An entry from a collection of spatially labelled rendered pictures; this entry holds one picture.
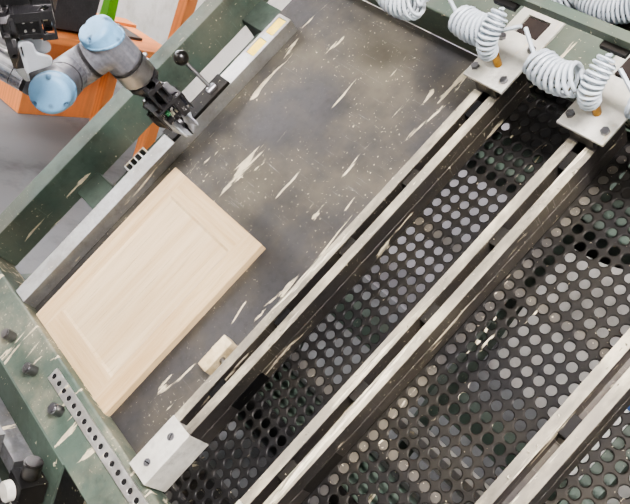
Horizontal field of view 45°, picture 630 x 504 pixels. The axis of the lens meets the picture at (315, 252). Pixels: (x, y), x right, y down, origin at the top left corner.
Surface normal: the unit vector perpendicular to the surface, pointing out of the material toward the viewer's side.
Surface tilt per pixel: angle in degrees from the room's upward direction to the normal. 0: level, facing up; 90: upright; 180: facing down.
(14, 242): 90
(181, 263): 58
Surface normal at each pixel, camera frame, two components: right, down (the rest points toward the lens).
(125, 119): 0.61, 0.52
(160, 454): -0.41, -0.44
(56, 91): 0.09, 0.43
